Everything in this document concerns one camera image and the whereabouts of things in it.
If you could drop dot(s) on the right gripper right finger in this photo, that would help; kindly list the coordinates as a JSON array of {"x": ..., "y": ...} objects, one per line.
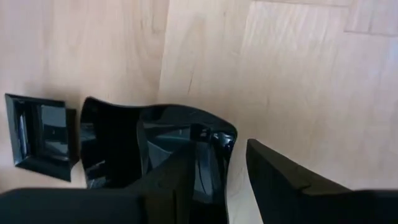
[{"x": 289, "y": 196}]

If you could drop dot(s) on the wavy square black plate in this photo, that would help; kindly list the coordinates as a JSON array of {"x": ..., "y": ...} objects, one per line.
[{"x": 118, "y": 143}]

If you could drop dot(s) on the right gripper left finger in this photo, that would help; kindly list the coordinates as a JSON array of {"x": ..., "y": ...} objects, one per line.
[{"x": 168, "y": 199}]

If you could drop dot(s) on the small square black plate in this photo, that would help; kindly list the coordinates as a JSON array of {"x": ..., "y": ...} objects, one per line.
[{"x": 40, "y": 140}]

